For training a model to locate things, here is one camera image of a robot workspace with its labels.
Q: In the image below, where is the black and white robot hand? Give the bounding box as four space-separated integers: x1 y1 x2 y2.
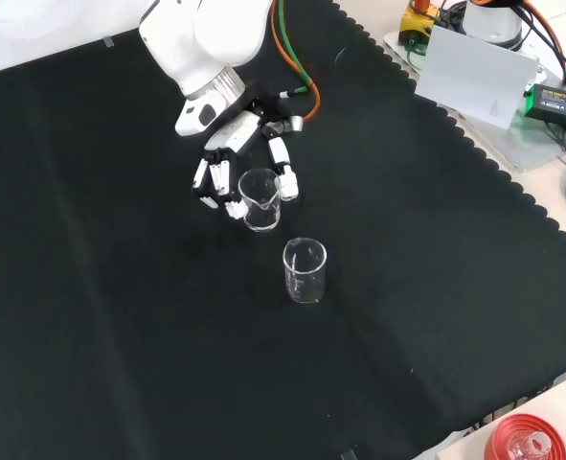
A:
174 88 307 220

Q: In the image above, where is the clear glass beaker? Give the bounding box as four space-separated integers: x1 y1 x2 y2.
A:
238 168 283 234
282 236 328 305

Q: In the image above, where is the black bench cloth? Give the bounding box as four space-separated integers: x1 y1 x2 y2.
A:
0 0 566 460

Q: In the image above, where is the yellow stop button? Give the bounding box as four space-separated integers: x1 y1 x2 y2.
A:
396 0 441 47

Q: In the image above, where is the pale board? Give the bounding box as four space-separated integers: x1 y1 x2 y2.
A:
414 23 540 131

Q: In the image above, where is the black power adapter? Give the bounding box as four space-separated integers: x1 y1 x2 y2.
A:
523 83 566 133

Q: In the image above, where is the red round ribbed dish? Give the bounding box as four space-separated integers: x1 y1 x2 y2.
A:
483 412 566 460

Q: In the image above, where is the small clear glass piece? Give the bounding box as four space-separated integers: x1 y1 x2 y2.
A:
509 430 555 460

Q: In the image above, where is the orange cable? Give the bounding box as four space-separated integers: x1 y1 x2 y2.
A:
270 0 322 121

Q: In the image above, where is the green cable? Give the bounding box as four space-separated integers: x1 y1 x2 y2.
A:
275 0 320 100

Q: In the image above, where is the grey metal base plate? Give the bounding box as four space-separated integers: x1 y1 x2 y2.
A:
382 26 566 173

